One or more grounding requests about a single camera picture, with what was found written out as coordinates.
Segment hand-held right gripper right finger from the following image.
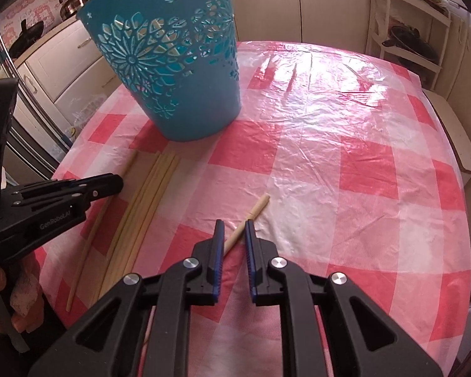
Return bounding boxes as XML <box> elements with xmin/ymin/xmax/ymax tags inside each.
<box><xmin>244</xmin><ymin>219</ymin><xmax>443</xmax><ymax>377</ymax></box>

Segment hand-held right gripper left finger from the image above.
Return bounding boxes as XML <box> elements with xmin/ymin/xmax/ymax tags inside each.
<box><xmin>27</xmin><ymin>220</ymin><xmax>225</xmax><ymax>377</ymax></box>

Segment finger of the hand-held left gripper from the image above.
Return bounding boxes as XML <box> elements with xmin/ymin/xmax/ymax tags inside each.
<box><xmin>3</xmin><ymin>173</ymin><xmax>125</xmax><ymax>210</ymax></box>

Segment bundle of pale chopsticks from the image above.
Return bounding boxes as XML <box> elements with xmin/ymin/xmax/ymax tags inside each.
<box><xmin>96</xmin><ymin>152</ymin><xmax>181</xmax><ymax>303</ymax></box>

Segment teal perforated plastic basket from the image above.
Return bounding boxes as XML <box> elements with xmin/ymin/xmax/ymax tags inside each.
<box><xmin>76</xmin><ymin>0</ymin><xmax>242</xmax><ymax>143</ymax></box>

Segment cream drawer cabinet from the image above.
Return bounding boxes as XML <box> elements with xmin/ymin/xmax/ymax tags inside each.
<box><xmin>16</xmin><ymin>19</ymin><xmax>118</xmax><ymax>105</ymax></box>

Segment pink checked plastic tablecloth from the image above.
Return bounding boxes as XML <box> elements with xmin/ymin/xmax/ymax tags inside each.
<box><xmin>39</xmin><ymin>39</ymin><xmax>471</xmax><ymax>377</ymax></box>

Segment black frying pan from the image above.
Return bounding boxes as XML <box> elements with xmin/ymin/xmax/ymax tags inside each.
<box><xmin>8</xmin><ymin>19</ymin><xmax>46</xmax><ymax>57</ymax></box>

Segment steel kettle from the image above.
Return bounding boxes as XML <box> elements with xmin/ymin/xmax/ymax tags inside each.
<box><xmin>59</xmin><ymin>0</ymin><xmax>88</xmax><ymax>22</ymax></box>

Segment beige board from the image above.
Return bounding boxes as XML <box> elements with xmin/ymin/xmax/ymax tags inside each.
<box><xmin>422</xmin><ymin>88</ymin><xmax>471</xmax><ymax>174</ymax></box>

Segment cream door cabinets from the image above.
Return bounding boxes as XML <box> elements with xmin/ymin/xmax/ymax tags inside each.
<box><xmin>228</xmin><ymin>0</ymin><xmax>377</xmax><ymax>48</ymax></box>

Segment black pan on shelf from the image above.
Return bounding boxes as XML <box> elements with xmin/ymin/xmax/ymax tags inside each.
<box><xmin>382</xmin><ymin>25</ymin><xmax>438</xmax><ymax>61</ymax></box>

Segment white shelf rack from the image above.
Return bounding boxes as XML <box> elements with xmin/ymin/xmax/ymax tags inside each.
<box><xmin>367</xmin><ymin>0</ymin><xmax>454</xmax><ymax>91</ymax></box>

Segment pink wall stickers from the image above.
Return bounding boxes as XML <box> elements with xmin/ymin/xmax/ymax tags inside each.
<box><xmin>0</xmin><ymin>0</ymin><xmax>63</xmax><ymax>32</ymax></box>

